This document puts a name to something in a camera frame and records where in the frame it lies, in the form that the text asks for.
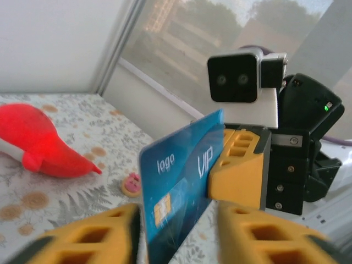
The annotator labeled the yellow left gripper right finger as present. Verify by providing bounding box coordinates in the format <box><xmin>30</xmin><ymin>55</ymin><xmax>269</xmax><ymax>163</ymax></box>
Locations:
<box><xmin>216</xmin><ymin>200</ymin><xmax>346</xmax><ymax>264</ymax></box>

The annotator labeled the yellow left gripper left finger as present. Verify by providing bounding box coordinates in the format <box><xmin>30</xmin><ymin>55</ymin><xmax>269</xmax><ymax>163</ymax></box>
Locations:
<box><xmin>4</xmin><ymin>202</ymin><xmax>144</xmax><ymax>264</ymax></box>

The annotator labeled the blue VIP logo card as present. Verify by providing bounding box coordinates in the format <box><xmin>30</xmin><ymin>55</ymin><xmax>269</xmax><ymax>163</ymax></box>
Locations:
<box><xmin>138</xmin><ymin>108</ymin><xmax>226</xmax><ymax>264</ymax></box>

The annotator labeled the pink donut toy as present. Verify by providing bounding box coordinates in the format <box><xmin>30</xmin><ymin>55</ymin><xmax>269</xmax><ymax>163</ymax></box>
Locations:
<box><xmin>120</xmin><ymin>172</ymin><xmax>141</xmax><ymax>197</ymax></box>

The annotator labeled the floral patterned table mat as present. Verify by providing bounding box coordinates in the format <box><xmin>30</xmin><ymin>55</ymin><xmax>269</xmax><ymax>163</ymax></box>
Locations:
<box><xmin>0</xmin><ymin>92</ymin><xmax>221</xmax><ymax>264</ymax></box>

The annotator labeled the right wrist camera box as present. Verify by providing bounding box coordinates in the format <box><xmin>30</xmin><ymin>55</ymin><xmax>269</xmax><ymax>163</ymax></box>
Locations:
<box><xmin>206</xmin><ymin>51</ymin><xmax>289</xmax><ymax>130</ymax></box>

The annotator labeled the aluminium frame post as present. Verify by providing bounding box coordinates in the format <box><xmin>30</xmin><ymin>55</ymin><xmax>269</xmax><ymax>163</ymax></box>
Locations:
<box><xmin>92</xmin><ymin>0</ymin><xmax>148</xmax><ymax>96</ymax></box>

